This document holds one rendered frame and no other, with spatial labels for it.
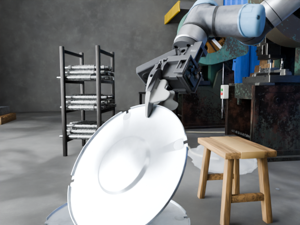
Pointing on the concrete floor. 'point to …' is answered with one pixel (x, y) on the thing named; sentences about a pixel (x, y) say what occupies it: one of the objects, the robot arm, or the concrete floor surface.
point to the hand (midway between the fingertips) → (147, 113)
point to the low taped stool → (229, 148)
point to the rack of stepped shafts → (102, 108)
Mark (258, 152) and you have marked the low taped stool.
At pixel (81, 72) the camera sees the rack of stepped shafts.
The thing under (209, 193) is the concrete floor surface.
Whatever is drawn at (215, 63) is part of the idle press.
